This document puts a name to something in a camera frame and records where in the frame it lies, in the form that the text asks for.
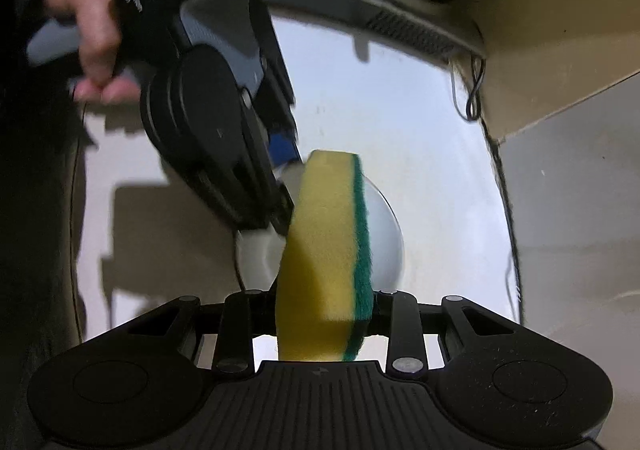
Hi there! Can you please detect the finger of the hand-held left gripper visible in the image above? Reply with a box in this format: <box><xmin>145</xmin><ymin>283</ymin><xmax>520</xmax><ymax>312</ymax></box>
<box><xmin>215</xmin><ymin>90</ymin><xmax>296</xmax><ymax>234</ymax></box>
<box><xmin>262</xmin><ymin>58</ymin><xmax>303</xmax><ymax>166</ymax></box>

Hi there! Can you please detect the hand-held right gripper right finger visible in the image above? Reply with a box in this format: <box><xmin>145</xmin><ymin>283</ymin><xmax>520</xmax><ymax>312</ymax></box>
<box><xmin>370</xmin><ymin>291</ymin><xmax>531</xmax><ymax>377</ymax></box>

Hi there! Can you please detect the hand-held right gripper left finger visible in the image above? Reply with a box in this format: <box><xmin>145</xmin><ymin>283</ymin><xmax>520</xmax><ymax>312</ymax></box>
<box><xmin>112</xmin><ymin>291</ymin><xmax>278</xmax><ymax>377</ymax></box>

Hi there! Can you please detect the green and yellow sponge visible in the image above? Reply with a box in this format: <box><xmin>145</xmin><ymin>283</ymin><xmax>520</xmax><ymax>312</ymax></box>
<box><xmin>276</xmin><ymin>149</ymin><xmax>375</xmax><ymax>362</ymax></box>

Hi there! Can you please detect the white bowl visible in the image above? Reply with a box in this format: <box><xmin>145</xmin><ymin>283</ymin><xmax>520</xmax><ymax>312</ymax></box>
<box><xmin>235</xmin><ymin>165</ymin><xmax>405</xmax><ymax>292</ymax></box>

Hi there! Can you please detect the person's left hand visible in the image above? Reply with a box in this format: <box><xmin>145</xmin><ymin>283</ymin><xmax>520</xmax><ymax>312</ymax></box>
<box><xmin>41</xmin><ymin>0</ymin><xmax>143</xmax><ymax>104</ymax></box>

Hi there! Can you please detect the stainless steel stove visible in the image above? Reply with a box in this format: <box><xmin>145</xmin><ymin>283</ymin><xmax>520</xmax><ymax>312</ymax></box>
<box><xmin>265</xmin><ymin>0</ymin><xmax>488</xmax><ymax>64</ymax></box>

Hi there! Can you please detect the black cable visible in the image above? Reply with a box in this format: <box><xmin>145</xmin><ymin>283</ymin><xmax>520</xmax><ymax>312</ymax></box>
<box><xmin>450</xmin><ymin>55</ymin><xmax>488</xmax><ymax>121</ymax></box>

